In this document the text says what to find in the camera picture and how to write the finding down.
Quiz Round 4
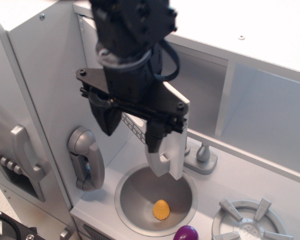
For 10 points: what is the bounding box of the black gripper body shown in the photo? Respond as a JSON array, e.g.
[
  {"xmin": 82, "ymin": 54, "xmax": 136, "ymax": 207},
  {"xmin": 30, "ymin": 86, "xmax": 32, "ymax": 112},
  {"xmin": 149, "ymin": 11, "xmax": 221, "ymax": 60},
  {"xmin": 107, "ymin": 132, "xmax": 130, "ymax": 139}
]
[{"xmin": 75, "ymin": 61, "xmax": 188, "ymax": 133}]

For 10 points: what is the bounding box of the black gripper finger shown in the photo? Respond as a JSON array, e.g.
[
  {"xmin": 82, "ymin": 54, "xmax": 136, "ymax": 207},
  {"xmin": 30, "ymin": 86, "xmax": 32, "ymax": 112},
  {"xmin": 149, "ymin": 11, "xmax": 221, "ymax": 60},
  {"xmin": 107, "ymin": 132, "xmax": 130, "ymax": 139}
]
[
  {"xmin": 88, "ymin": 96, "xmax": 122, "ymax": 136},
  {"xmin": 145, "ymin": 119, "xmax": 172, "ymax": 153}
]

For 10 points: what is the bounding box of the white toy microwave door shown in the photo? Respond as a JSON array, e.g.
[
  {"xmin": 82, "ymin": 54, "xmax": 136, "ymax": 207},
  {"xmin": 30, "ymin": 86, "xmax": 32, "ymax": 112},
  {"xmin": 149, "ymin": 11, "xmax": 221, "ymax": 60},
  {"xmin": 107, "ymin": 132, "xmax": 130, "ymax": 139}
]
[{"xmin": 77, "ymin": 15, "xmax": 187, "ymax": 180}]

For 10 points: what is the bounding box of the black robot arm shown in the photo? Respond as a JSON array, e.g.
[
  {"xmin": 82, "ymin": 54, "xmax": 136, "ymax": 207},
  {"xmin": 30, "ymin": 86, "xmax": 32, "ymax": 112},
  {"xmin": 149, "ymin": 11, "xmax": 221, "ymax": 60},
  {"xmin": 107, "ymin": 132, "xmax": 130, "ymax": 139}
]
[{"xmin": 76, "ymin": 0, "xmax": 189, "ymax": 153}]

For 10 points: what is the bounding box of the grey toy telephone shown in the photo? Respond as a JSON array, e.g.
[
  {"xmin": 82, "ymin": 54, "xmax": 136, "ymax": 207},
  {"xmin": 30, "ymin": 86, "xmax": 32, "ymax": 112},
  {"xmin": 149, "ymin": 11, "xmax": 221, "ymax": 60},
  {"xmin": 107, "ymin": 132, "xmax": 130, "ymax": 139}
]
[{"xmin": 68, "ymin": 126, "xmax": 105, "ymax": 192}]

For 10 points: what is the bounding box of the grey toy faucet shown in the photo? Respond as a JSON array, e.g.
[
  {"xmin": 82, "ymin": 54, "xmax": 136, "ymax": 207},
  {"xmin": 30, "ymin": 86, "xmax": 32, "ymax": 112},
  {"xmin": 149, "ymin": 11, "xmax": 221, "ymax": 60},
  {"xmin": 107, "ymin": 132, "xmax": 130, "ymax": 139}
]
[{"xmin": 183, "ymin": 139, "xmax": 218, "ymax": 175}]

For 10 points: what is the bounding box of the grey round sink bowl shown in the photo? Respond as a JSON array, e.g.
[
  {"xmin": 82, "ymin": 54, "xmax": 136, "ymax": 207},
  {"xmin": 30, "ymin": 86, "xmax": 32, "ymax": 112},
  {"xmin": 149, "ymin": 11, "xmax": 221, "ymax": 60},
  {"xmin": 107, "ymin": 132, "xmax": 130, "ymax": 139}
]
[{"xmin": 114, "ymin": 163, "xmax": 198, "ymax": 237}]

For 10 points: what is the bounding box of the yellow toy corn piece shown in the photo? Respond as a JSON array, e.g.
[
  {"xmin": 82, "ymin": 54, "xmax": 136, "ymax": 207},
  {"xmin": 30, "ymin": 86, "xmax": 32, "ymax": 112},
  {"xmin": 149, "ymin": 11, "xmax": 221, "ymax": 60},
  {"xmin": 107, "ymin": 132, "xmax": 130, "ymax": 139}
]
[{"xmin": 152, "ymin": 199, "xmax": 171, "ymax": 221}]

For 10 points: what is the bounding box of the purple toy eggplant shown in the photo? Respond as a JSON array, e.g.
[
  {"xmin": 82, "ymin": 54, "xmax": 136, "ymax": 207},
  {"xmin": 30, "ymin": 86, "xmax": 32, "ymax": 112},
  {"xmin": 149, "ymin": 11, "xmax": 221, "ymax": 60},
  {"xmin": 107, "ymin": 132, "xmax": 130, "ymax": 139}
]
[{"xmin": 173, "ymin": 225, "xmax": 199, "ymax": 240}]

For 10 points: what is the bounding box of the white toy kitchen cabinet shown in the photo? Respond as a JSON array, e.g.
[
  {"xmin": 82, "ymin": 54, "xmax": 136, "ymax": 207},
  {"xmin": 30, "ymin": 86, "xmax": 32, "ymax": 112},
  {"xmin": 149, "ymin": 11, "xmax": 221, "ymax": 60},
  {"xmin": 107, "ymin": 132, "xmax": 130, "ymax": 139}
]
[{"xmin": 0, "ymin": 0, "xmax": 300, "ymax": 240}]

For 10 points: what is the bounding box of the grey ice dispenser panel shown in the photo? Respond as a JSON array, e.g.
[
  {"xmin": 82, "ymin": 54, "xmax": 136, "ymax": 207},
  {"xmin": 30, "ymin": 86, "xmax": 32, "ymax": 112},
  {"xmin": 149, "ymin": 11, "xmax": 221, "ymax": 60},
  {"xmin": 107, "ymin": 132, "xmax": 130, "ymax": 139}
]
[{"xmin": 0, "ymin": 152, "xmax": 45, "ymax": 202}]

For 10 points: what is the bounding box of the grey toy stove burner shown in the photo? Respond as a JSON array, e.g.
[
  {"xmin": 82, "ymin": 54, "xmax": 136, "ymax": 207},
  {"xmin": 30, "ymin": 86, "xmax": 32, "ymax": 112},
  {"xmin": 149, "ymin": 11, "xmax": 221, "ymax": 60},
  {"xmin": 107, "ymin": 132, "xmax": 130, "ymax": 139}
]
[{"xmin": 211, "ymin": 198, "xmax": 294, "ymax": 240}]

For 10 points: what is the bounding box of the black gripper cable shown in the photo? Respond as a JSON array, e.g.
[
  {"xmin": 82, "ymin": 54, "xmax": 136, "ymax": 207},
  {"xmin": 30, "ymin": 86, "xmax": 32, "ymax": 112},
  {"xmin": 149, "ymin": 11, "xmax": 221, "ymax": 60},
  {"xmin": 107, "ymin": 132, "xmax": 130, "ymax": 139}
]
[{"xmin": 154, "ymin": 39, "xmax": 181, "ymax": 82}]

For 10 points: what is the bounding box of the grey fridge door handle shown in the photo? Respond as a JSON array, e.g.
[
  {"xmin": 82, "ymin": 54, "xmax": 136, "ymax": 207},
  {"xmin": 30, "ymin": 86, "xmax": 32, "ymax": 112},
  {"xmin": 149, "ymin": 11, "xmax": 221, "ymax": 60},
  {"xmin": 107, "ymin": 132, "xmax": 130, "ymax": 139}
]
[{"xmin": 10, "ymin": 124, "xmax": 46, "ymax": 182}]

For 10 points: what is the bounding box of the black robot base with cable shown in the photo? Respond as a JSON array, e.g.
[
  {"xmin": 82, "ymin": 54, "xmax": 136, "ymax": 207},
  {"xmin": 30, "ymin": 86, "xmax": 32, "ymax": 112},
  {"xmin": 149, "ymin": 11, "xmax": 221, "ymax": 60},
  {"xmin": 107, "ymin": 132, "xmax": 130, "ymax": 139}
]
[{"xmin": 0, "ymin": 211, "xmax": 44, "ymax": 240}]

